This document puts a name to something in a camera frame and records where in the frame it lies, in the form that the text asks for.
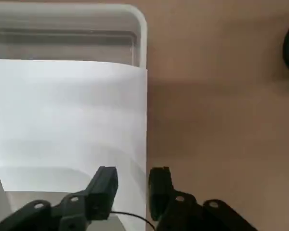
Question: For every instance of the white A4 paper sheet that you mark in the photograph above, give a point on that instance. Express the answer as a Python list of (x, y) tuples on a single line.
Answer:
[(62, 120)]

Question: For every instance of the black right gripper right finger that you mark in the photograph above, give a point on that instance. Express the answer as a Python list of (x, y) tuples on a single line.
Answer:
[(161, 187)]

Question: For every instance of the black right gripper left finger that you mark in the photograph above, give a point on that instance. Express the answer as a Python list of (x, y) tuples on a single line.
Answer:
[(101, 192)]

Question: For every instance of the white plastic bin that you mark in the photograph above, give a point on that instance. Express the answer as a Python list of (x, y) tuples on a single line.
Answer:
[(62, 29)]

